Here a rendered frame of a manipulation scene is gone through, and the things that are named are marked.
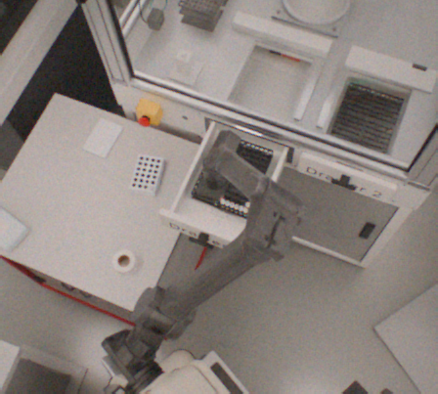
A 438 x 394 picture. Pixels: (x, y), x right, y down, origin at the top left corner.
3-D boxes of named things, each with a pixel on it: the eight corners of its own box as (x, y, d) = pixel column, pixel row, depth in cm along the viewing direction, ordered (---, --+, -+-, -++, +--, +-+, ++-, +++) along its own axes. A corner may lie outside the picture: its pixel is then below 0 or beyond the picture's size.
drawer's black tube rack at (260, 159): (246, 222, 171) (246, 214, 166) (192, 201, 175) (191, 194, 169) (273, 159, 179) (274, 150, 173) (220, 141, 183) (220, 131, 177)
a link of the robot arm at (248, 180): (246, 202, 99) (294, 233, 102) (264, 175, 99) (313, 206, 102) (199, 158, 140) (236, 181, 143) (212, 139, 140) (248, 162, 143)
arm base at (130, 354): (99, 342, 123) (133, 387, 119) (118, 319, 120) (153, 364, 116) (124, 331, 130) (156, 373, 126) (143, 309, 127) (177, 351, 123)
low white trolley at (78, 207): (170, 347, 239) (141, 315, 169) (42, 290, 250) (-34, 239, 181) (224, 224, 259) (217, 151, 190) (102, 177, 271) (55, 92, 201)
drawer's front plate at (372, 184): (387, 203, 174) (396, 190, 164) (296, 171, 179) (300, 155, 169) (388, 198, 175) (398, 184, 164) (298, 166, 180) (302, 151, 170)
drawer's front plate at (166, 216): (252, 260, 169) (252, 249, 158) (162, 225, 174) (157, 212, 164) (254, 254, 169) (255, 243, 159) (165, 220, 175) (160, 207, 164)
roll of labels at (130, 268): (120, 279, 174) (117, 276, 170) (110, 259, 176) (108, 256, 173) (141, 268, 175) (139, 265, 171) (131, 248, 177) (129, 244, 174)
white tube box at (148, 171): (155, 197, 184) (153, 193, 180) (130, 193, 185) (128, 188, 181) (165, 162, 189) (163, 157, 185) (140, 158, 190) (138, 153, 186)
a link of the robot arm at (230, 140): (210, 157, 135) (240, 176, 138) (230, 117, 139) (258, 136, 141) (192, 166, 146) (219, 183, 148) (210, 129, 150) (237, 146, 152)
